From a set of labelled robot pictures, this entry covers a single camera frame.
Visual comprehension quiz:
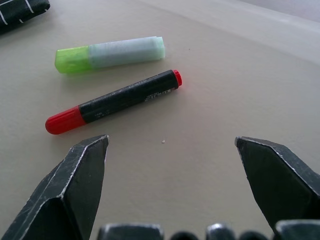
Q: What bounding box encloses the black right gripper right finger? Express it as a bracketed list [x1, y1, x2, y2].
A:
[234, 136, 320, 240]

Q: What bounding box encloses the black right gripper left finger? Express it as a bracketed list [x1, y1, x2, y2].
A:
[0, 134, 110, 240]

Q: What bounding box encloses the black marker with red cap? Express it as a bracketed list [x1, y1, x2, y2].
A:
[44, 69, 183, 136]

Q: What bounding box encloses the green highlighter pen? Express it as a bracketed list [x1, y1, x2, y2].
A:
[54, 35, 166, 75]

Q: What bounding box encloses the dark object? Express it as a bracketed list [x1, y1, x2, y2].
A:
[0, 0, 51, 35]

